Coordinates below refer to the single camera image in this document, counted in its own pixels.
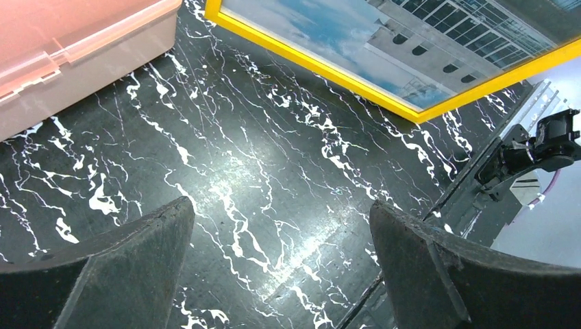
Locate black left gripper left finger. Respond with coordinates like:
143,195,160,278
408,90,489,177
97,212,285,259
1,197,195,328

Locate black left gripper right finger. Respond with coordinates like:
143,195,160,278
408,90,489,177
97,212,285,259
369,200,580,328

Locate yellow wooden picture frame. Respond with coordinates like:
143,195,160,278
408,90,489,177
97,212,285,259
203,0,581,125

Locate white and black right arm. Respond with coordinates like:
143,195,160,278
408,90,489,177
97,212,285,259
475,108,580,201

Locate pink plastic storage box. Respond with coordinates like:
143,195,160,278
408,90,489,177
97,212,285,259
1,0,181,139

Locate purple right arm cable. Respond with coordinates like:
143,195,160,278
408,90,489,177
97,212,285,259
526,169,564,210

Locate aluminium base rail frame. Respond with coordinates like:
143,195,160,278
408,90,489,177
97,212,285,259
497,80,574,138

